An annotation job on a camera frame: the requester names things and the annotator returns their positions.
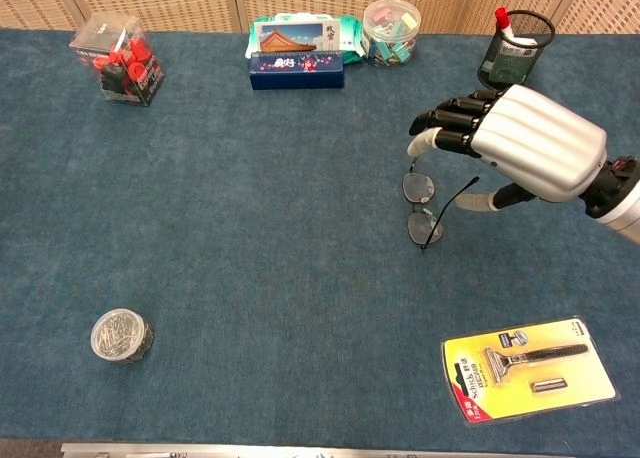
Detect black mesh pen holder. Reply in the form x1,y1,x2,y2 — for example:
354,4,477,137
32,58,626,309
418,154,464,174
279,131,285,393
477,9,556,92

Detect round clear paper clip tub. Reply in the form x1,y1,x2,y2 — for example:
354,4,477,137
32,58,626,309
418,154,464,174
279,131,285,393
89,307,155,365

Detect clear jar of binder clips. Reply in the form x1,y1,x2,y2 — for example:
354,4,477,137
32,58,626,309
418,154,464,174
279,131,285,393
361,0,423,69

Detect aluminium rail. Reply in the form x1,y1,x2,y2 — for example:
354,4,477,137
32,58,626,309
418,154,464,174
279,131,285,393
59,441,576,458

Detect clear box of red pins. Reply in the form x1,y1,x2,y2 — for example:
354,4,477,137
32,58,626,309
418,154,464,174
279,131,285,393
68,12,167,108

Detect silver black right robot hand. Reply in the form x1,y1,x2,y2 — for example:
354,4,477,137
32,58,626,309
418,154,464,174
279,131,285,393
407,83,609,213

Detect thin black metal eyeglasses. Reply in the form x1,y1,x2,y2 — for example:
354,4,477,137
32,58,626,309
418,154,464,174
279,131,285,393
401,156,481,253

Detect green white wet wipes pack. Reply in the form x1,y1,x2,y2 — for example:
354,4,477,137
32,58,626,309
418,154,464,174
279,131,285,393
244,11,366,67

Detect yellow razor blister pack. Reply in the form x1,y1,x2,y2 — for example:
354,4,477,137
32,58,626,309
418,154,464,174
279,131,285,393
439,315,621,427

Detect woven wicker folding screen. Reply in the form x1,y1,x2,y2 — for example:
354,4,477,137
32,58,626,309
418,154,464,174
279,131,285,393
0,0,640,36

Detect red capped marker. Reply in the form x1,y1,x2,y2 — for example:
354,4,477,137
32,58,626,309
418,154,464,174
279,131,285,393
493,6,516,42

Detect dark blue rectangular box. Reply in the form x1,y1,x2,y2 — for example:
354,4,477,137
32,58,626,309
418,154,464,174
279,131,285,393
248,50,346,91

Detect palace picture postcard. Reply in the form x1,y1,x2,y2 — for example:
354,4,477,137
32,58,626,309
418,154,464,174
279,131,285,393
252,19,343,54

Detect blue felt table cover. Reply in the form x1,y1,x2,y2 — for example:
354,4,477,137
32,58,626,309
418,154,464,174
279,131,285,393
0,26,640,452

